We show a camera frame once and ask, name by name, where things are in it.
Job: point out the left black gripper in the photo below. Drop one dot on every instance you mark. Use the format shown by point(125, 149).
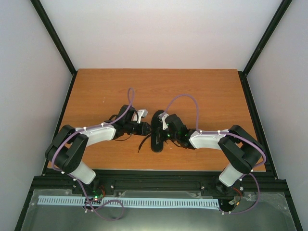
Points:
point(144, 129)

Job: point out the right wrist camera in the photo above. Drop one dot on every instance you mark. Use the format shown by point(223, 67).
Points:
point(163, 117)

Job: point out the left black frame post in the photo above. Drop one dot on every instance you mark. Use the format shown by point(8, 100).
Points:
point(54, 36)

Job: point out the black shoelace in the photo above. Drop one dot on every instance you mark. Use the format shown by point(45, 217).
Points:
point(144, 140)

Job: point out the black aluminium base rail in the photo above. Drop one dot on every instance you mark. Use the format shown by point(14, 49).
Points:
point(112, 181)

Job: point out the right black frame post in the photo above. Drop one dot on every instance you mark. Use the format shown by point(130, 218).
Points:
point(277, 17)

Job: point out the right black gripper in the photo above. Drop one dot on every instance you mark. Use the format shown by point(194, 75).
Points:
point(160, 138)

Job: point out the right small circuit board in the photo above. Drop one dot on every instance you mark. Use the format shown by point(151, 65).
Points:
point(235, 201)

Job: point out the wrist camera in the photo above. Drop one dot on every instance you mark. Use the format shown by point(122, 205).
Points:
point(139, 115)
point(163, 117)

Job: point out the black canvas shoe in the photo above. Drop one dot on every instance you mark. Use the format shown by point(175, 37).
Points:
point(155, 124)

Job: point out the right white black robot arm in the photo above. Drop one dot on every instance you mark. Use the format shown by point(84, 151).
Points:
point(243, 152)

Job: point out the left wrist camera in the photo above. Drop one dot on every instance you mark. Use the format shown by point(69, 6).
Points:
point(139, 115)

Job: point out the left green-lit circuit board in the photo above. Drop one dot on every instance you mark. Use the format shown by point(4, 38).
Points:
point(97, 198)

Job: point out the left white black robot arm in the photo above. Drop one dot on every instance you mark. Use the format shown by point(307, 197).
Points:
point(68, 146)

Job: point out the light blue slotted cable duct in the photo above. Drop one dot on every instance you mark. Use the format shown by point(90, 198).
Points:
point(130, 202)

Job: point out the black frame post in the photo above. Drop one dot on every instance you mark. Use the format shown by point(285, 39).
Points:
point(277, 17)
point(54, 36)

